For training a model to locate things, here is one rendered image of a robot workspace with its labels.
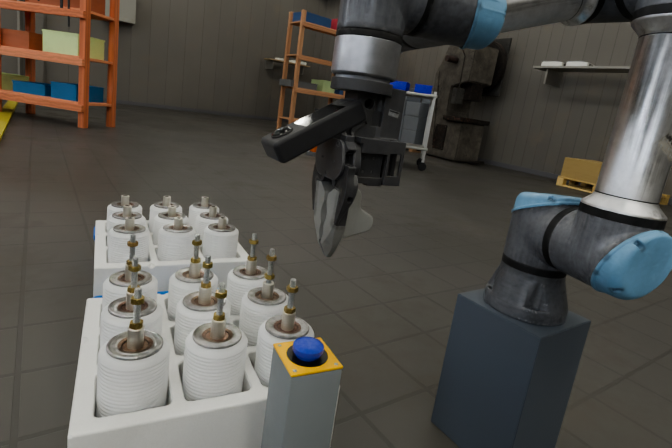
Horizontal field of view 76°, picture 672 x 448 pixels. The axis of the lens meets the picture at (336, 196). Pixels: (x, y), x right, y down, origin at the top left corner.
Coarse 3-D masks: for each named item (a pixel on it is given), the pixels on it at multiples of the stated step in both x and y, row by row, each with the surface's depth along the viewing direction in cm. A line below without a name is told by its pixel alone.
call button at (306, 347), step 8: (296, 344) 54; (304, 344) 55; (312, 344) 55; (320, 344) 55; (296, 352) 54; (304, 352) 53; (312, 352) 53; (320, 352) 54; (304, 360) 54; (312, 360) 54
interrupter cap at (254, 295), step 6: (258, 288) 86; (276, 288) 87; (252, 294) 83; (258, 294) 84; (276, 294) 85; (282, 294) 85; (252, 300) 81; (258, 300) 81; (264, 300) 81; (270, 300) 82; (276, 300) 82; (282, 300) 82
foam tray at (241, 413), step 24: (96, 312) 83; (96, 336) 75; (168, 336) 78; (96, 360) 69; (96, 384) 66; (168, 384) 67; (72, 408) 59; (168, 408) 61; (192, 408) 62; (216, 408) 62; (240, 408) 64; (264, 408) 66; (72, 432) 55; (96, 432) 55; (120, 432) 57; (144, 432) 58; (168, 432) 60; (192, 432) 61; (216, 432) 63; (240, 432) 65
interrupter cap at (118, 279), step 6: (114, 276) 82; (120, 276) 83; (138, 276) 84; (144, 276) 84; (150, 276) 84; (114, 282) 80; (120, 282) 80; (126, 282) 81; (138, 282) 81; (144, 282) 81
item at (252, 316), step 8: (248, 304) 80; (256, 304) 80; (280, 304) 81; (240, 312) 84; (248, 312) 80; (256, 312) 79; (264, 312) 79; (272, 312) 79; (280, 312) 81; (240, 320) 83; (248, 320) 80; (256, 320) 80; (264, 320) 80; (240, 328) 82; (248, 328) 80; (256, 328) 80; (248, 336) 81; (256, 336) 80; (248, 344) 81; (256, 344) 81
